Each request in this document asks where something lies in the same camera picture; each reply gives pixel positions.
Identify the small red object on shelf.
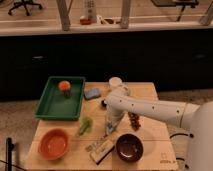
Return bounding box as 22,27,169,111
79,16,92,25

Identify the blue sponge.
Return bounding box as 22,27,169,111
84,88,101,100

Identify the green vegetable toy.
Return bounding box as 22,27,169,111
78,117,92,136

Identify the dark brown bowl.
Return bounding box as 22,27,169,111
115,134,144,163

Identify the brown dried grape bunch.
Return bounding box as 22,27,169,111
128,112,140,131

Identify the black cable on floor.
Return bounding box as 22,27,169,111
169,132,191,171

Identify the green plastic tray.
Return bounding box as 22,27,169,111
35,76,85,120

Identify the black office chair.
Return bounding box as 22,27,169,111
8,0,43,16

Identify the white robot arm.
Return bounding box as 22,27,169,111
105,86,213,171

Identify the white cup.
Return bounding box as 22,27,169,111
109,77,122,90

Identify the black stand at left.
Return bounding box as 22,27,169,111
5,137,14,171

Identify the orange ball in tray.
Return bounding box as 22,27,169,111
58,80,71,91

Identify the red-orange bowl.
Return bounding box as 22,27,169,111
38,129,69,160

